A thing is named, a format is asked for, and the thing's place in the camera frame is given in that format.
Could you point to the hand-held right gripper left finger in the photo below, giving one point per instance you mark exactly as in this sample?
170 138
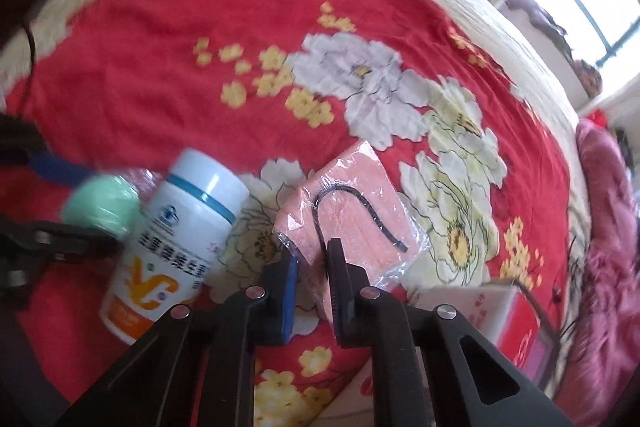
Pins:
287 302

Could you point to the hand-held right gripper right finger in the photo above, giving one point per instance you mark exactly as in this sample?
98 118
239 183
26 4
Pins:
345 302

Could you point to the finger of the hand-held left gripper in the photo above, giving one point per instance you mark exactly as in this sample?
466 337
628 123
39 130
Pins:
55 169
45 242

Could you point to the green ball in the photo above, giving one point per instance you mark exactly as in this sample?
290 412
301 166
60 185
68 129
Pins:
100 202

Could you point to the pink cloth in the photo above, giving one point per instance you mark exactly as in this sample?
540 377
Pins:
350 187

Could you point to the white bottle with orange label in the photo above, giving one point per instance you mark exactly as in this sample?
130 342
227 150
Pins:
170 247

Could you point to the red floral blanket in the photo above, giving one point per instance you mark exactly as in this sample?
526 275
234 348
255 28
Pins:
150 57

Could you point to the red tissue pack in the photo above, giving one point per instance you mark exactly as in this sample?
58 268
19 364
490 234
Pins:
520 332

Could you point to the pink book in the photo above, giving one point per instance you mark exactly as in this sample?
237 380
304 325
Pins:
542 354

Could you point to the pink duvet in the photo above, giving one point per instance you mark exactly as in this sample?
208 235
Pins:
610 257

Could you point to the small red box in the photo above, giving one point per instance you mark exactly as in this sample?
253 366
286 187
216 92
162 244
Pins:
597 117

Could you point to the clothes pile on windowsill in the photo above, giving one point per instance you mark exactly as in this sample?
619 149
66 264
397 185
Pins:
537 14

